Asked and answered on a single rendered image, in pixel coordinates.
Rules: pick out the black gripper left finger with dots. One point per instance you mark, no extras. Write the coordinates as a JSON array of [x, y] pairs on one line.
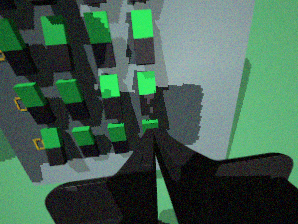
[[131, 191]]

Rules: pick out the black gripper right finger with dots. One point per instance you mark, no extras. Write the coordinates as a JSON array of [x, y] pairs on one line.
[[191, 178]]

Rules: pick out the grey switch panel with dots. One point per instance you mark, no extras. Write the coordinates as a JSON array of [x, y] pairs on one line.
[[82, 80]]

